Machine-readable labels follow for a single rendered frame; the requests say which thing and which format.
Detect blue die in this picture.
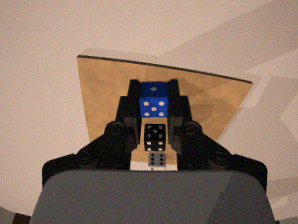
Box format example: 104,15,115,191
139,82,169,118

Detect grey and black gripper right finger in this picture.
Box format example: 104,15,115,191
167,79,268,192

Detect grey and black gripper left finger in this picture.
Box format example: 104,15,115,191
42,79,142,189

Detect black die with white pips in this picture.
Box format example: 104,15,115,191
144,124,166,151

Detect tan mat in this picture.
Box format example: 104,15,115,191
77,55,253,165

